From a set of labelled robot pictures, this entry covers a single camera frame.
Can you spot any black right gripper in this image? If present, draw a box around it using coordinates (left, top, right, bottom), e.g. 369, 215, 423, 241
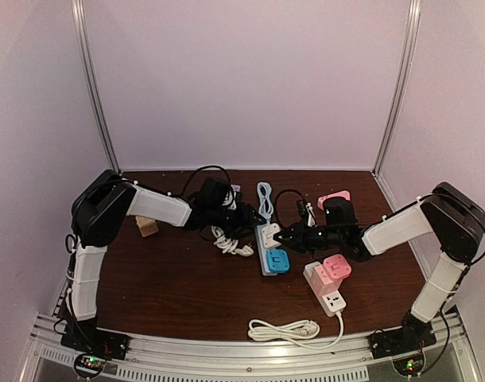
274, 220, 343, 255

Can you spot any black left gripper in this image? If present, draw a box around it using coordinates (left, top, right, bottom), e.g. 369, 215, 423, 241
209, 202, 267, 241

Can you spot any white cube plug adapter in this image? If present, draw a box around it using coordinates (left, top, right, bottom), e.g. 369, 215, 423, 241
258, 223, 281, 249

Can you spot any light blue power strip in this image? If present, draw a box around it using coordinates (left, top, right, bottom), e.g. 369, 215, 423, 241
255, 223, 290, 276

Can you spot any pink power strip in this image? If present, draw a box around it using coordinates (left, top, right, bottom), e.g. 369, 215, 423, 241
316, 190, 351, 210

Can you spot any beige patterned cube plug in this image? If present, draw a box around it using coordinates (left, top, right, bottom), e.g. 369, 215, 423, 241
135, 216, 159, 238

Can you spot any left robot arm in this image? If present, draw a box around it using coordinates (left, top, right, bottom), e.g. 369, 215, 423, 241
67, 169, 265, 322

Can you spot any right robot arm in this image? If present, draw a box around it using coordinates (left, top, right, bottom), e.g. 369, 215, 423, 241
274, 181, 485, 352

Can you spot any blue cube plug adapter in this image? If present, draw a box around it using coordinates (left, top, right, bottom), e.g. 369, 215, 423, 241
266, 248, 290, 274

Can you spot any pink cube plug adapter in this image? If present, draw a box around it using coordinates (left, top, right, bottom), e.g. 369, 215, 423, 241
323, 254, 352, 281

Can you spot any light pink cube plug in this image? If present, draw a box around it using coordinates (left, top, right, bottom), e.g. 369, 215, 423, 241
310, 265, 343, 296

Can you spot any white power strip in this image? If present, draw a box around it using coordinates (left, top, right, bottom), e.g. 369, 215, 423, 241
303, 262, 351, 317

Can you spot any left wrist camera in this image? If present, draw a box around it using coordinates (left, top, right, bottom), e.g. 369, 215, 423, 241
223, 188, 243, 210

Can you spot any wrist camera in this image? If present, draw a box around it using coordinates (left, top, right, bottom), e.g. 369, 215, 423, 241
297, 199, 317, 227
223, 188, 243, 210

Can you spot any light blue coiled cable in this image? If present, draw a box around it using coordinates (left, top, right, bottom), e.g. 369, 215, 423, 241
256, 181, 274, 224

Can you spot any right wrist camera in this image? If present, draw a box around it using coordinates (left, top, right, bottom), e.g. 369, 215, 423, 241
297, 199, 317, 227

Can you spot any white coiled power cable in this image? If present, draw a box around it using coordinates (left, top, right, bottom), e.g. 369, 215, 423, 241
247, 312, 345, 351

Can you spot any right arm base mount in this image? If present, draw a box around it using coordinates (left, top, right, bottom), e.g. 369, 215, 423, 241
369, 312, 437, 359

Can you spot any aluminium front rail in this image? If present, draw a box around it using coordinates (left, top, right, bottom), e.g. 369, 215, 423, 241
21, 312, 485, 382

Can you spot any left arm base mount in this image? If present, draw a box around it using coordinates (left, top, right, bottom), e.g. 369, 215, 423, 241
60, 315, 130, 361

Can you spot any left aluminium frame post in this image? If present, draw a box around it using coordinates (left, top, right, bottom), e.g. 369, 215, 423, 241
71, 0, 121, 173

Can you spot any aluminium frame post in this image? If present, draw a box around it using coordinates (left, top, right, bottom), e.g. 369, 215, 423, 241
371, 0, 422, 176
71, 0, 121, 173

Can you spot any right aluminium frame post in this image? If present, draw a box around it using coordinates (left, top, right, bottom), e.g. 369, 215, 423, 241
371, 0, 422, 176

